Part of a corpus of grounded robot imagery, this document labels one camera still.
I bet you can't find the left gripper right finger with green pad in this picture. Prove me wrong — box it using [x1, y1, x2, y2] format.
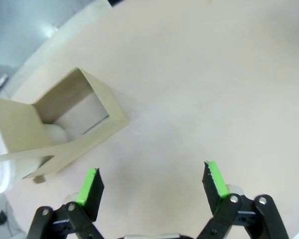
[196, 161, 290, 239]

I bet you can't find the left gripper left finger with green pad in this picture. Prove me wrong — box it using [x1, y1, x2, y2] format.
[26, 168, 108, 239]

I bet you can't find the white paper cup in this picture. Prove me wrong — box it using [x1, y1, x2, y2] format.
[0, 112, 68, 194]

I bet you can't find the silver cable connector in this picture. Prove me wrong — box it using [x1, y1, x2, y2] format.
[0, 74, 8, 97]

